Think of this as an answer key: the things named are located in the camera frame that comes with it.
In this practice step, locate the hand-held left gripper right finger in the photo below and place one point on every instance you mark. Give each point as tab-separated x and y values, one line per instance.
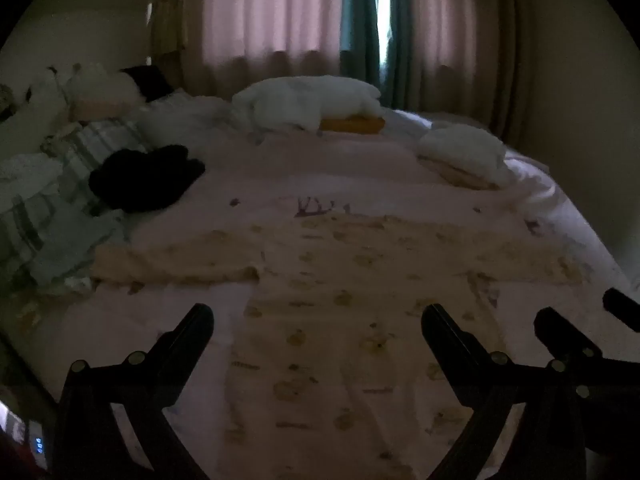
436	322

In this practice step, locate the folded white clothes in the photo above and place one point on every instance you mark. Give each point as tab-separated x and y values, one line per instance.
465	152

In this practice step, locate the device with blue lights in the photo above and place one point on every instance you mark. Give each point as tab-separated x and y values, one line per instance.
30	440

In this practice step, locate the white bed sheet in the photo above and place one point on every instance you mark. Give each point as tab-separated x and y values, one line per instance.
185	117

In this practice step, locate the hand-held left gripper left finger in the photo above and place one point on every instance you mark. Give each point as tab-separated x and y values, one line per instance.
196	321

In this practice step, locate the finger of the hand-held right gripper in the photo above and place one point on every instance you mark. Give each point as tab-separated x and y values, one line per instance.
552	325
620	305

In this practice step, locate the cream plush toy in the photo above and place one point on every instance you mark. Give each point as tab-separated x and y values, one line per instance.
100	90

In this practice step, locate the pink animal print blanket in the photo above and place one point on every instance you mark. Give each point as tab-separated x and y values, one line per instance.
350	180

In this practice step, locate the black pillow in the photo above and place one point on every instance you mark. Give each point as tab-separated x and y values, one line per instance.
150	81

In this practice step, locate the black cloth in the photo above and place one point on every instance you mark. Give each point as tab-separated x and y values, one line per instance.
145	180

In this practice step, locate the yellow cushion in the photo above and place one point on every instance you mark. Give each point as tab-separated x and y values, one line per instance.
352	125

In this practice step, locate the cream printed baby romper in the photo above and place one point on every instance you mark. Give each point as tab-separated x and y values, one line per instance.
345	280

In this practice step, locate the plaid blanket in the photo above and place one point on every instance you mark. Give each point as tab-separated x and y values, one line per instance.
65	180

